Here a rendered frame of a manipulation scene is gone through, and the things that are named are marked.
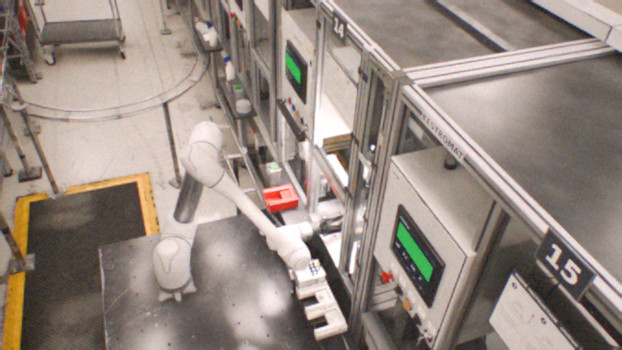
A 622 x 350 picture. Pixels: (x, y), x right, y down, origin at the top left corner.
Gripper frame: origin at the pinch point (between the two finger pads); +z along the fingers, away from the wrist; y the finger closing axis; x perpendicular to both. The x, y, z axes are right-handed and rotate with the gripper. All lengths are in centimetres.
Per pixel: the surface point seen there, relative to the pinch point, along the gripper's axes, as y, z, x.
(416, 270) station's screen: 58, -15, -75
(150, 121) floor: -97, -82, 263
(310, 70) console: 72, -12, 23
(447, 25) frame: 99, 28, -9
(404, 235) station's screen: 63, -14, -66
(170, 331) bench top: -29, -93, -12
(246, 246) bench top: -31, -47, 27
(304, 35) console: 83, -10, 33
